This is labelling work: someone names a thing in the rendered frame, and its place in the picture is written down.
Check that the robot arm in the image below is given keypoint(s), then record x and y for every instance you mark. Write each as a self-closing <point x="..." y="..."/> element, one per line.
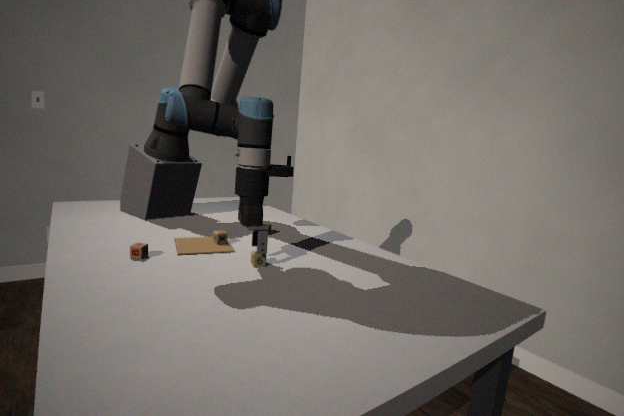
<point x="213" y="110"/>

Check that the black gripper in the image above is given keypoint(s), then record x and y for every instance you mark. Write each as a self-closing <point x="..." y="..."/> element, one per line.
<point x="252" y="183"/>

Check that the tan flat mat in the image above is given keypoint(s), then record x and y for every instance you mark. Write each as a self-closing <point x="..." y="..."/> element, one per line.
<point x="200" y="245"/>

